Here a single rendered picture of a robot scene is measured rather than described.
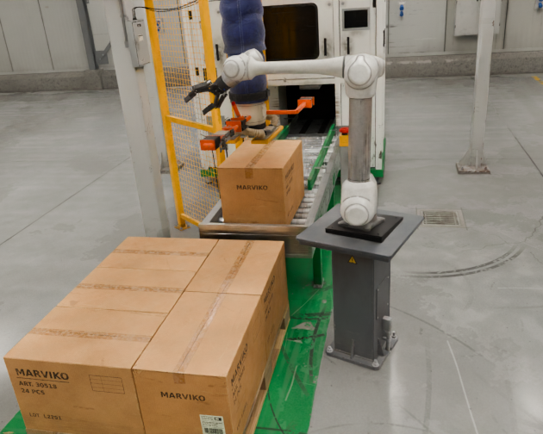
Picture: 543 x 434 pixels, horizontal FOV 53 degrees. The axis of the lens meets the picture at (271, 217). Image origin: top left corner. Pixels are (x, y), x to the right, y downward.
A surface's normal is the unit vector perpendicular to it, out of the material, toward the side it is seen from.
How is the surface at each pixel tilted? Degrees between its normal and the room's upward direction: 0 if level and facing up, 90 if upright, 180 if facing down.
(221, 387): 90
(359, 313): 90
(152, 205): 90
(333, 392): 0
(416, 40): 90
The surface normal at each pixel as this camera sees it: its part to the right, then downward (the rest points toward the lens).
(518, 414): -0.07, -0.91
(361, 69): -0.22, 0.25
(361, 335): -0.53, 0.37
